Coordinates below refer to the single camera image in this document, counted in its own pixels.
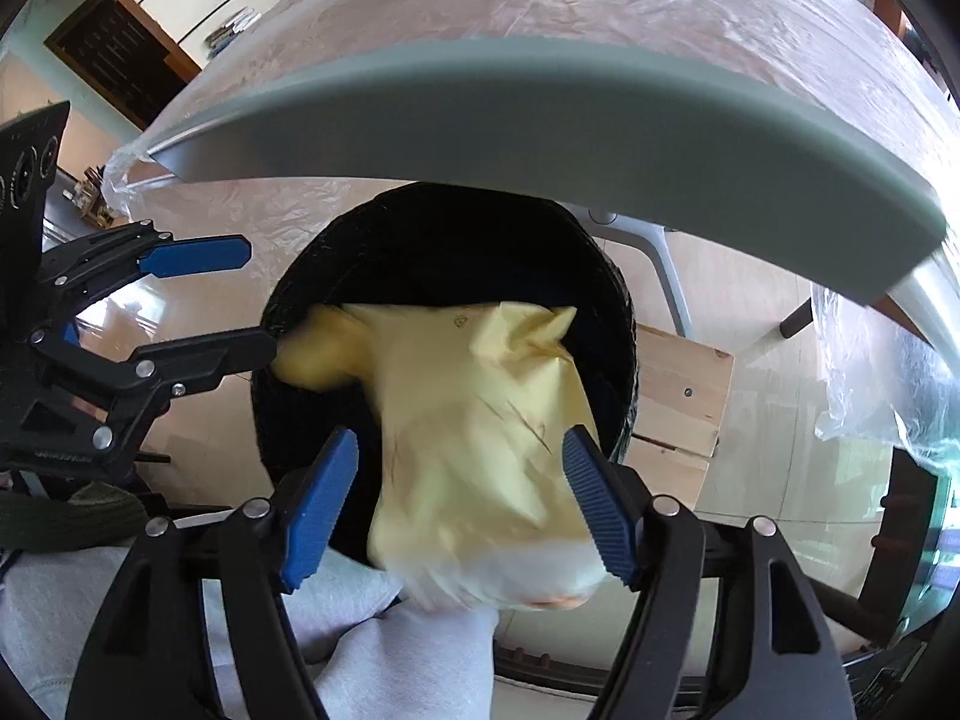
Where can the brown paper bag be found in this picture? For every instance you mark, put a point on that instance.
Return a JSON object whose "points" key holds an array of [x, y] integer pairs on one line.
{"points": [[465, 427]]}

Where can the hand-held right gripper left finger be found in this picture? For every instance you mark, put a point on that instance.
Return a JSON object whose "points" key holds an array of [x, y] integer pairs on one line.
{"points": [[319, 514]]}

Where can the person's grey trousers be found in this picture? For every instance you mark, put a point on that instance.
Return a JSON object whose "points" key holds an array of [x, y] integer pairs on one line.
{"points": [[420, 660]]}

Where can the clear plastic table sheet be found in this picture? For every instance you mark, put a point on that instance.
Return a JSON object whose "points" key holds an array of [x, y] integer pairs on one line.
{"points": [[600, 0]]}

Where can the light wooden stool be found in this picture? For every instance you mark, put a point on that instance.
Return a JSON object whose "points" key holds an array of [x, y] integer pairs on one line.
{"points": [[679, 390]]}

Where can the stack of books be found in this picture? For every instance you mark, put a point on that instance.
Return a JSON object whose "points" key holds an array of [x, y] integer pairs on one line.
{"points": [[229, 30]]}

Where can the person's left forearm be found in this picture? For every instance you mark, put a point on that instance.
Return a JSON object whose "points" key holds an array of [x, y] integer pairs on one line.
{"points": [[67, 517]]}

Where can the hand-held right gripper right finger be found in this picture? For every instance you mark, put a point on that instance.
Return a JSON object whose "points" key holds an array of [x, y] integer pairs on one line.
{"points": [[600, 514]]}

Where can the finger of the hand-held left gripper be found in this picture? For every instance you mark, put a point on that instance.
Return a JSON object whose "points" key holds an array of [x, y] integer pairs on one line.
{"points": [[195, 255], [202, 360]]}

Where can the black round waste bin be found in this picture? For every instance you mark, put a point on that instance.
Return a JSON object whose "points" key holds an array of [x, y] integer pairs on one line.
{"points": [[450, 240]]}

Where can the dark wooden chair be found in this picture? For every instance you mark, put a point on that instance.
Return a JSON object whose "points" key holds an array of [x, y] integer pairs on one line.
{"points": [[877, 600]]}

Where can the grey edged table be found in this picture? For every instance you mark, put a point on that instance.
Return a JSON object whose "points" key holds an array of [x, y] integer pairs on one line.
{"points": [[525, 112]]}

